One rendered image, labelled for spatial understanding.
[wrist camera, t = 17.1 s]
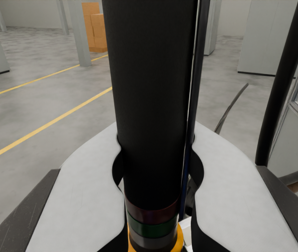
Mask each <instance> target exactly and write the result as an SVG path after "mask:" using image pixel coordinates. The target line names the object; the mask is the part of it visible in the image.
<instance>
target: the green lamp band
mask: <svg viewBox="0 0 298 252"><path fill-rule="evenodd" d="M126 211H127V219H128V222H129V224H130V226H131V227H132V229H133V230H134V231H136V232H137V233H139V234H140V235H143V236H145V237H151V238H155V237H160V236H163V235H166V234H167V233H169V232H170V231H172V230H173V229H174V227H175V226H176V224H177V221H178V217H179V209H178V211H177V213H176V215H175V216H174V217H173V218H172V219H171V220H169V221H167V222H165V223H163V224H159V225H147V224H143V223H140V222H138V221H136V220H135V219H134V218H132V217H131V215H130V214H129V212H128V210H127V208H126Z"/></svg>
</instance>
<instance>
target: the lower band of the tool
mask: <svg viewBox="0 0 298 252"><path fill-rule="evenodd" d="M128 242H129V248H128V252H136V251H135V250H134V249H133V247H132V245H131V243H130V240H129V228H128ZM182 246H183V232H182V228H181V226H180V224H179V223H178V228H177V242H176V244H175V246H174V248H173V249H172V250H171V252H181V249H182Z"/></svg>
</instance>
